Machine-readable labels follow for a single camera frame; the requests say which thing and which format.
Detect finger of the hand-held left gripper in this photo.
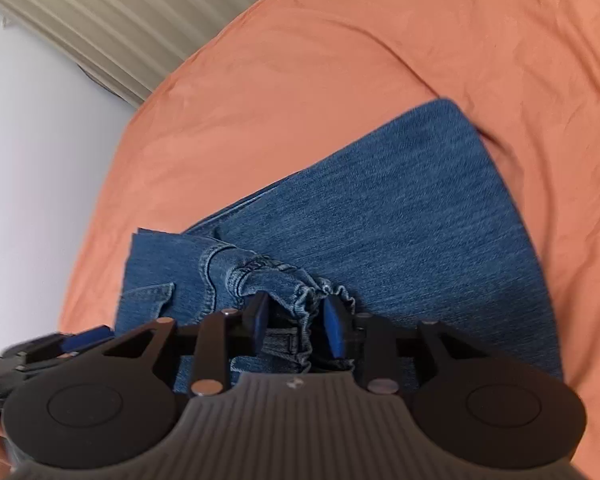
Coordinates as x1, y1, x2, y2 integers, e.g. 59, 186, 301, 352
7, 325, 116, 362

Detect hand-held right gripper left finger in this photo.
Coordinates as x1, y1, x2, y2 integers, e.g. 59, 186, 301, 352
102, 290, 273, 397

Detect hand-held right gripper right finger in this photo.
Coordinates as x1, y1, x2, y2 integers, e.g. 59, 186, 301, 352
321, 294, 486, 395

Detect blue denim pants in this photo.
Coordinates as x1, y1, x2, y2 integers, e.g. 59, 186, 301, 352
116, 99, 565, 396

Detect orange bed sheet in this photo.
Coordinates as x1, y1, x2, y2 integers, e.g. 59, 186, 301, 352
57, 0, 600, 480

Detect beige pleated curtain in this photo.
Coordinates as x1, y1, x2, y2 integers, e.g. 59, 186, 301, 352
0, 0, 326, 109

